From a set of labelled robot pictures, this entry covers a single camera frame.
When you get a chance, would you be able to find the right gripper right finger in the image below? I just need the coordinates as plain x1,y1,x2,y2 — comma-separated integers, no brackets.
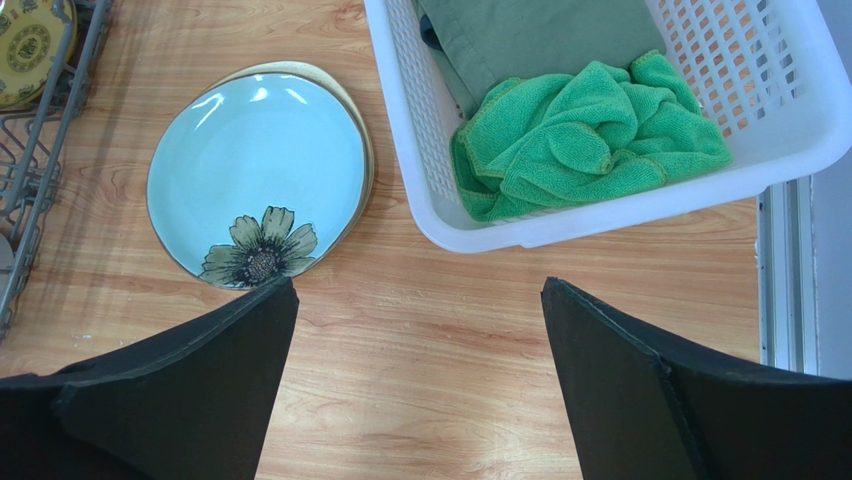
541,277,851,479

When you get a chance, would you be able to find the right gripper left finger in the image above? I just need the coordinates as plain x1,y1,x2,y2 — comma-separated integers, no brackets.
1,278,299,479

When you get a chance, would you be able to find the light blue flower plate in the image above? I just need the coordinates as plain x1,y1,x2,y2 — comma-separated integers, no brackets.
146,74,364,289

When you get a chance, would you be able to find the cream bird plate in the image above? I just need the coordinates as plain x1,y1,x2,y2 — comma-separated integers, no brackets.
207,60,375,240

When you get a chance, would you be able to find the beige cup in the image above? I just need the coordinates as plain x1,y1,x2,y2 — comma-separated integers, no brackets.
0,233,15,275

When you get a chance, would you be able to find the bright green microfiber towel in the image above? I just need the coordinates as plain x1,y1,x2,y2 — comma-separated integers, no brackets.
450,50,732,222

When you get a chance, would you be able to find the white plastic basket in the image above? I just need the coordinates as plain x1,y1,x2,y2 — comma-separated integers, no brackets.
365,1,851,254

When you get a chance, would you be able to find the olive green folded cloth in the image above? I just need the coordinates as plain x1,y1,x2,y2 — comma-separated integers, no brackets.
413,0,666,118

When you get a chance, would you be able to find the yellow patterned plate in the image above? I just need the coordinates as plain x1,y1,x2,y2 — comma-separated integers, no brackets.
1,0,66,111

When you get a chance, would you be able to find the right aluminium frame post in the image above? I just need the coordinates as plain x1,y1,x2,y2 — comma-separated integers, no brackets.
755,176,819,374

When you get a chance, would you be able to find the grey wire dish rack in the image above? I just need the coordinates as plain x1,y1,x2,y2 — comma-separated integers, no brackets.
1,1,113,335

